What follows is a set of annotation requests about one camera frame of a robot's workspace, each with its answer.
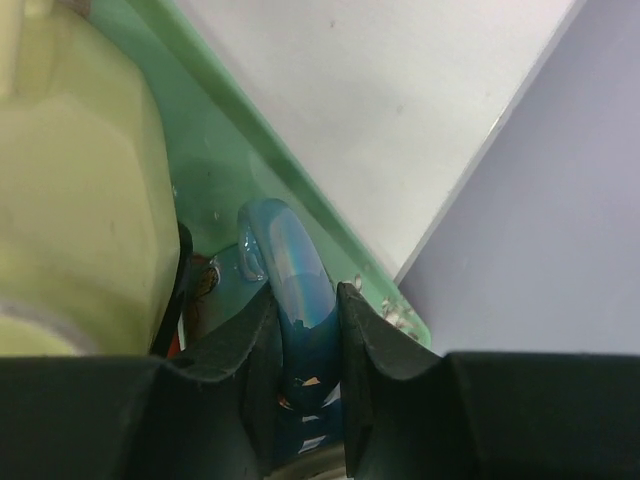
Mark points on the blue butterfly mug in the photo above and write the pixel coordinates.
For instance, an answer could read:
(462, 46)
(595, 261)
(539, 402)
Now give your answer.
(274, 246)

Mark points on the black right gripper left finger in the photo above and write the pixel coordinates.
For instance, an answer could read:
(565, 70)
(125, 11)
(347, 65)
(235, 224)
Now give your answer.
(208, 413)

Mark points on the lime green faceted mug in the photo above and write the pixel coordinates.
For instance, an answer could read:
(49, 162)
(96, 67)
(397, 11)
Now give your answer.
(89, 235)

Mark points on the green floral tray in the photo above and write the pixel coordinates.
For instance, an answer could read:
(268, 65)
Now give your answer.
(222, 152)

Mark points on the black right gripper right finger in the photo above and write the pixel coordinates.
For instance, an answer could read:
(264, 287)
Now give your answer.
(411, 414)

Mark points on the orange mug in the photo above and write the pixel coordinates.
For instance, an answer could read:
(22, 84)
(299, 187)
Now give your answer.
(196, 277)

